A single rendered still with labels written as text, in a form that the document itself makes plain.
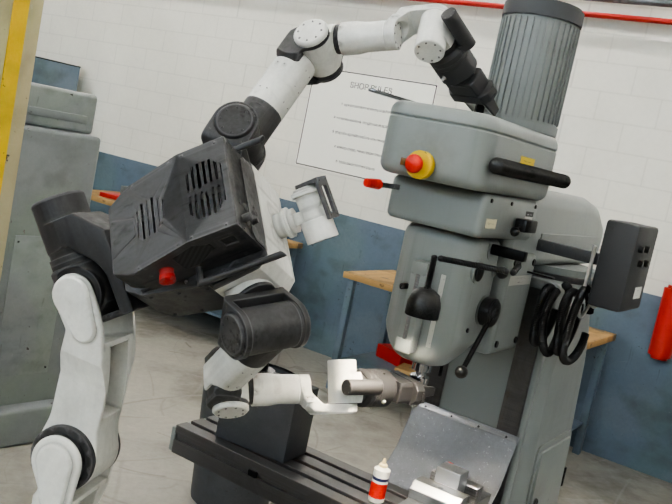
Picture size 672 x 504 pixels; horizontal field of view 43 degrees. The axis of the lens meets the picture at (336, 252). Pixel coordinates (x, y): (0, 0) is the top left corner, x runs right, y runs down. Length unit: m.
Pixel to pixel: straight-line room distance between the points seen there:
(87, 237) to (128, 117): 7.07
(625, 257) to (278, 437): 0.97
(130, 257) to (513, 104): 1.02
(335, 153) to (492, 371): 4.98
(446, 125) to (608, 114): 4.55
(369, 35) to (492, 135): 0.35
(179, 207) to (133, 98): 7.25
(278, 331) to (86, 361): 0.44
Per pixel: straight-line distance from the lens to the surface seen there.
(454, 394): 2.45
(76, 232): 1.79
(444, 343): 1.94
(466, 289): 1.93
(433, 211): 1.89
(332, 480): 2.22
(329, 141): 7.24
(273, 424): 2.24
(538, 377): 2.36
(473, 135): 1.77
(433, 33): 1.83
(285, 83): 1.85
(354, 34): 1.89
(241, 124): 1.75
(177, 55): 8.48
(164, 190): 1.63
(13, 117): 3.16
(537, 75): 2.16
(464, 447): 2.42
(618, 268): 2.09
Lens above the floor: 1.77
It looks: 7 degrees down
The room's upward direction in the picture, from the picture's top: 12 degrees clockwise
